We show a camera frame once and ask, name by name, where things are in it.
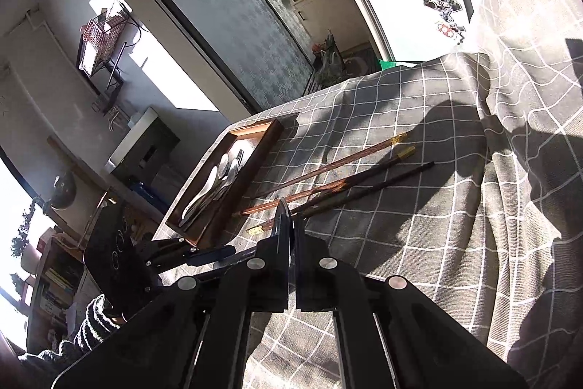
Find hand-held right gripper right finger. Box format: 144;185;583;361
292;217;530;389

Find white sink basin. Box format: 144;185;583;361
106;106;160;165

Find metal faucet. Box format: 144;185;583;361
106;105;125;131

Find beige kitchen cabinet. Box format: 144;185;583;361
291;0;366;53

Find grey checked tablecloth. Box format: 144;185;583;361
155;49;583;389

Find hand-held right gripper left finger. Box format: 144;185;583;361
51;198;293;389

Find white ceramic spoon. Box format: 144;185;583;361
181;167;220;222

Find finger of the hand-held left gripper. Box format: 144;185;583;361
154;244;238;272
136;235;188;255

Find plastic bags on floor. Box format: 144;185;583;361
312;31;348;85

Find wooden chopstick gold tip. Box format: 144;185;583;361
270;132;409;194
245;162;435;233
232;145;416;218

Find brown wooden tray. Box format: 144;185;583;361
164;118;286;249

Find black wire wall rack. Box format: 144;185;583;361
75;0;145;92

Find dark globe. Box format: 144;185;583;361
47;172;77;213

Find light checked lace-edged cloth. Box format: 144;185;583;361
473;0;583;130

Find bookshelf with books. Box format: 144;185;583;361
26;233;88;327

